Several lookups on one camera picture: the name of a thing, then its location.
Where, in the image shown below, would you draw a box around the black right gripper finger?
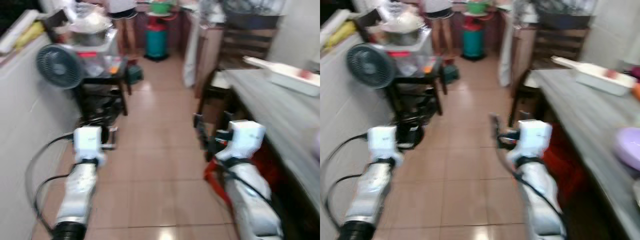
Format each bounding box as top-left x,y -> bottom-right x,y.
193,113 -> 209,151
489,113 -> 503,149

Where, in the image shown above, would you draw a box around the black metal shelf cart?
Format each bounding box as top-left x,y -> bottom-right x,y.
74,52 -> 134,132
385,52 -> 448,132

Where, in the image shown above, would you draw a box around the small teal floor appliance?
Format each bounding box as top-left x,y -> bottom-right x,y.
125,63 -> 145,86
442,63 -> 461,86

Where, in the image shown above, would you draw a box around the white chest freezer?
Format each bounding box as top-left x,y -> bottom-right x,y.
0,30 -> 86,240
320,30 -> 396,240

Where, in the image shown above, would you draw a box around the white hanging plastic bag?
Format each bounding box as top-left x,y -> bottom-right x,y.
498,9 -> 517,89
182,9 -> 202,89

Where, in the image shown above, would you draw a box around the dark grey round fan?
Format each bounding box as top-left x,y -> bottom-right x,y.
346,43 -> 395,90
35,43 -> 85,90

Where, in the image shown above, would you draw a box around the teal gas cylinder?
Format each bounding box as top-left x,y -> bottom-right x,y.
144,14 -> 170,62
461,14 -> 487,62

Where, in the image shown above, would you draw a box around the dark wooden chair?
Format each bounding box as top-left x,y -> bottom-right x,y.
509,11 -> 596,126
194,11 -> 282,117

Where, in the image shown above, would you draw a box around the white box with red label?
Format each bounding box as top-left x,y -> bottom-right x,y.
551,55 -> 632,97
243,55 -> 321,97

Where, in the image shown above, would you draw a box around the steel pot with lid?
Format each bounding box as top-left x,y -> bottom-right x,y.
377,9 -> 427,49
66,9 -> 114,49

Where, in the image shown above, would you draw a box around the person in dark shorts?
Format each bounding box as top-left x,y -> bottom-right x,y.
422,0 -> 457,59
106,0 -> 141,59

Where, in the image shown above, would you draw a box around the yellow bananas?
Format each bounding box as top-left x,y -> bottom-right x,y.
14,20 -> 47,51
324,20 -> 358,51

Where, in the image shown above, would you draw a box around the green plastic basin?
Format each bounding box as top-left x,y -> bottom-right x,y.
148,1 -> 174,15
465,1 -> 491,15

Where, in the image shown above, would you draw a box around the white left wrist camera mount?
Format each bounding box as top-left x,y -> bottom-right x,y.
72,125 -> 107,167
367,125 -> 404,167

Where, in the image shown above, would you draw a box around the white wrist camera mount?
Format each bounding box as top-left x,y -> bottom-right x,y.
215,119 -> 267,162
72,125 -> 107,167
367,125 -> 404,167
506,118 -> 554,164

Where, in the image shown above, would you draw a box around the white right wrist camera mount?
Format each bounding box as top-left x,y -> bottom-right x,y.
506,118 -> 554,164
215,119 -> 267,162

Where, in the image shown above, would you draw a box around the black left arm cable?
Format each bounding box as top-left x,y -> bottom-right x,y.
325,132 -> 371,232
25,132 -> 77,232

